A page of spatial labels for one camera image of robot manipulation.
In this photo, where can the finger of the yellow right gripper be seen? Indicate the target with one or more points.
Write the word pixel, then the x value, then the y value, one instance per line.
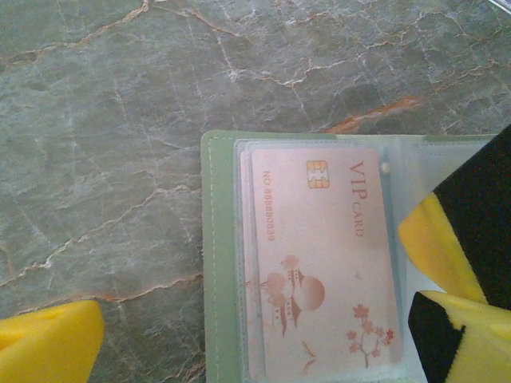
pixel 471 207

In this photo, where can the pink VIP card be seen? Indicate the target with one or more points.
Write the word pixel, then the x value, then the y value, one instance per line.
pixel 319 239
pixel 246 239

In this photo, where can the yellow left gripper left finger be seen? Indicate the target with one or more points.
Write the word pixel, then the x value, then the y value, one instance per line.
pixel 48 347

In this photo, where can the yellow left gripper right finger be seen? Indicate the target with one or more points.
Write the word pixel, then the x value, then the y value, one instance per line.
pixel 479 343

